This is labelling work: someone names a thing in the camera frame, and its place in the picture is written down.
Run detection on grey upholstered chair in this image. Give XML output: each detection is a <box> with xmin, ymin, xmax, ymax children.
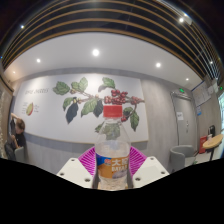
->
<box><xmin>169</xmin><ymin>144</ymin><xmax>195</xmax><ymax>174</ymax></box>
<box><xmin>13</xmin><ymin>146</ymin><xmax>28</xmax><ymax>164</ymax></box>

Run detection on grey door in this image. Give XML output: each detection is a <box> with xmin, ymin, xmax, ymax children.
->
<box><xmin>171</xmin><ymin>91</ymin><xmax>198</xmax><ymax>148</ymax></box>

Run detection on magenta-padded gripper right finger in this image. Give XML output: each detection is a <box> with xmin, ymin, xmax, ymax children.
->
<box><xmin>126</xmin><ymin>146</ymin><xmax>170</xmax><ymax>189</ymax></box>

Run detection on white notice board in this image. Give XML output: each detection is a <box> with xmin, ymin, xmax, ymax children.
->
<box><xmin>192</xmin><ymin>79</ymin><xmax>219</xmax><ymax>108</ymax></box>

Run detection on round ceiling lights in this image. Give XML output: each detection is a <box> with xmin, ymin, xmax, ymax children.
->
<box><xmin>12</xmin><ymin>48</ymin><xmax>190</xmax><ymax>83</ymax></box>

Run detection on brown wooden cabinet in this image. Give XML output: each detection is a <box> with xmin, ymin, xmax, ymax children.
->
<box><xmin>0</xmin><ymin>79</ymin><xmax>14</xmax><ymax>159</ymax></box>

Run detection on clear bottle with red cap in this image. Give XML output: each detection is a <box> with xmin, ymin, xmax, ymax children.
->
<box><xmin>94</xmin><ymin>105</ymin><xmax>132</xmax><ymax>191</ymax></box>

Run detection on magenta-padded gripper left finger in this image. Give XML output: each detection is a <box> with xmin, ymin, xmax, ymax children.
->
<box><xmin>56</xmin><ymin>146</ymin><xmax>101</xmax><ymax>190</ymax></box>

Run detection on red fire extinguisher box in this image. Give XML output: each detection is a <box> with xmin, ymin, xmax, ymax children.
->
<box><xmin>199</xmin><ymin>135</ymin><xmax>208</xmax><ymax>154</ymax></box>

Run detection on coffee branch wall mural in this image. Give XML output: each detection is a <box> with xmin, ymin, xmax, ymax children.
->
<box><xmin>13</xmin><ymin>73</ymin><xmax>150</xmax><ymax>144</ymax></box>

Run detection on person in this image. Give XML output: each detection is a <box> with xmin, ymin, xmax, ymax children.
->
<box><xmin>4</xmin><ymin>112</ymin><xmax>27</xmax><ymax>161</ymax></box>

